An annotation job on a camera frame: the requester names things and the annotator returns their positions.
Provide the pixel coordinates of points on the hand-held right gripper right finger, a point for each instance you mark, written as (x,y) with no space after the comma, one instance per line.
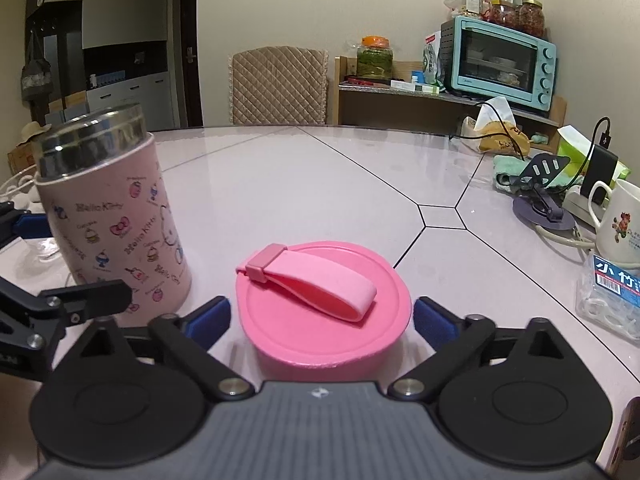
(432,322)

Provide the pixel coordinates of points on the straw hat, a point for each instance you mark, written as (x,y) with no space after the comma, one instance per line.
(34,132)

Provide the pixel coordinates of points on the glass jar with red contents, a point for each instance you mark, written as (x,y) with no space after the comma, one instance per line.
(531,17)
(501,14)

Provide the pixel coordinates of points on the white power strip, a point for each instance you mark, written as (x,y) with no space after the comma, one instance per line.
(580,205)

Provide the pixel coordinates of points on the grey hanging bag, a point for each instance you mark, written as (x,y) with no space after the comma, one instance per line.
(36,80)

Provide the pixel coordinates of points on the yellow tissue holder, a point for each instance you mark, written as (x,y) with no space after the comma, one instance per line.
(500,137)

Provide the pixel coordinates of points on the cardboard box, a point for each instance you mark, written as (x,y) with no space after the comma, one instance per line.
(22,157)

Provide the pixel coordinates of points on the small blue box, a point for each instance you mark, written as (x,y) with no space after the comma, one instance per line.
(417,78)

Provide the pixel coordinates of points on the quilted chair back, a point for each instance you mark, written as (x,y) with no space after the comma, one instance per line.
(280,90)

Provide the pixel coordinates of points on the green and white food bag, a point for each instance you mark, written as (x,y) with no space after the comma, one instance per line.
(432,60)

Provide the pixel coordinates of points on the pink printed bottle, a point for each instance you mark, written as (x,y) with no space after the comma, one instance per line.
(115,220)

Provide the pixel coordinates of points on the wooden shelf unit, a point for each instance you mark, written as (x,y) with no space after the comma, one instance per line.
(360,105)

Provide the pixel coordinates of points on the glass jar with pale contents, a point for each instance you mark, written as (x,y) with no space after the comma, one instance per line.
(470,2)

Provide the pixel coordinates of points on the white and green flat box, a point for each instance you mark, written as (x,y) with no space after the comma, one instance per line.
(415,87)

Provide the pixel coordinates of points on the green tissue box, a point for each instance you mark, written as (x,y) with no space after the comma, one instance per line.
(575,147)

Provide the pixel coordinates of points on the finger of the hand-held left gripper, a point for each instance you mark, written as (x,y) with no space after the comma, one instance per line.
(75,300)
(32,225)

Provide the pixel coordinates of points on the clear plastic box blue label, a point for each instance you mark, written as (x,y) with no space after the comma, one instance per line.
(610,300)

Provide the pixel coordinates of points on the black and white cabinet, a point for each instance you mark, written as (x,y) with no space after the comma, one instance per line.
(120,60)

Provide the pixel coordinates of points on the white printed mug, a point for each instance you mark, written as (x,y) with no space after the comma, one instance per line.
(622,225)

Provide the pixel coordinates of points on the green jar with orange lid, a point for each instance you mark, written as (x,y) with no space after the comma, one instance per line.
(375,60)

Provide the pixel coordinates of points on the green towel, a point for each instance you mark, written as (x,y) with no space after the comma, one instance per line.
(505,172)

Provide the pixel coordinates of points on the dark door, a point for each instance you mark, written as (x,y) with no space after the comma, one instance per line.
(190,45)

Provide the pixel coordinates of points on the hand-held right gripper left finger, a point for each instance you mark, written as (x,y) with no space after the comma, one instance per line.
(212,321)

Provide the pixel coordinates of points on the teal toaster oven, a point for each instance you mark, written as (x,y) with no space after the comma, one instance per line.
(500,65)

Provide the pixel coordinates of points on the black power bank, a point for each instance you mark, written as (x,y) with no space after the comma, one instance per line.
(600,170)

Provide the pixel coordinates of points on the purple and black phone stand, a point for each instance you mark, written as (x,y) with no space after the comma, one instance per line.
(542,205)

